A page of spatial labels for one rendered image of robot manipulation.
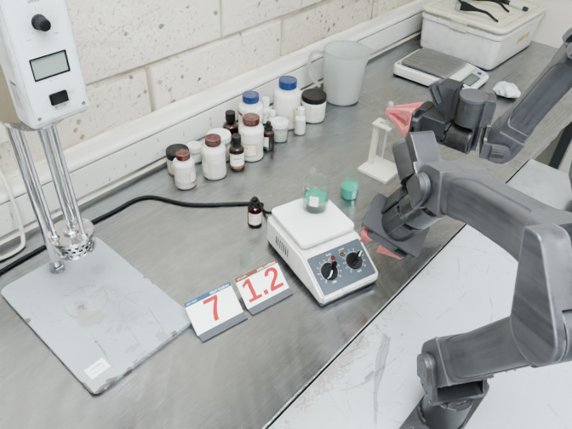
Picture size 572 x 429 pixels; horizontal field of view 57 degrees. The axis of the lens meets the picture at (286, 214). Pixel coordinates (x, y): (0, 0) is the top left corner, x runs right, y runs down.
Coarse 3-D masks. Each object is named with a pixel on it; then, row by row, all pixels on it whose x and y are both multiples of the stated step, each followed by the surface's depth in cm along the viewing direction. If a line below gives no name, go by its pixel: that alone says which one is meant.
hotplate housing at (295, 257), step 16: (272, 224) 101; (272, 240) 103; (288, 240) 97; (336, 240) 97; (288, 256) 99; (304, 256) 94; (368, 256) 98; (304, 272) 95; (352, 288) 95; (320, 304) 94
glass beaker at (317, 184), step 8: (304, 176) 97; (312, 176) 100; (320, 176) 99; (328, 176) 98; (304, 184) 97; (312, 184) 95; (320, 184) 95; (328, 184) 99; (304, 192) 98; (312, 192) 96; (320, 192) 96; (328, 192) 97; (304, 200) 99; (312, 200) 97; (320, 200) 97; (328, 200) 99; (304, 208) 100; (312, 208) 98; (320, 208) 99
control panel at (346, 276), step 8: (352, 240) 98; (336, 248) 96; (344, 248) 97; (352, 248) 98; (360, 248) 98; (320, 256) 95; (328, 256) 95; (336, 256) 96; (344, 256) 96; (312, 264) 94; (320, 264) 94; (344, 264) 96; (368, 264) 97; (320, 272) 94; (344, 272) 95; (352, 272) 96; (360, 272) 96; (368, 272) 96; (320, 280) 93; (328, 280) 93; (336, 280) 94; (344, 280) 94; (352, 280) 95; (320, 288) 92; (328, 288) 93; (336, 288) 93
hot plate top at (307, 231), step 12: (288, 204) 102; (300, 204) 102; (276, 216) 99; (288, 216) 99; (300, 216) 99; (312, 216) 100; (324, 216) 100; (336, 216) 100; (288, 228) 97; (300, 228) 97; (312, 228) 97; (324, 228) 97; (336, 228) 97; (348, 228) 97; (300, 240) 94; (312, 240) 94; (324, 240) 95
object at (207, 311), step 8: (216, 296) 91; (224, 296) 91; (232, 296) 92; (200, 304) 89; (208, 304) 90; (216, 304) 90; (224, 304) 91; (232, 304) 91; (192, 312) 88; (200, 312) 89; (208, 312) 89; (216, 312) 90; (224, 312) 90; (232, 312) 91; (192, 320) 88; (200, 320) 88; (208, 320) 89; (216, 320) 90; (200, 328) 88
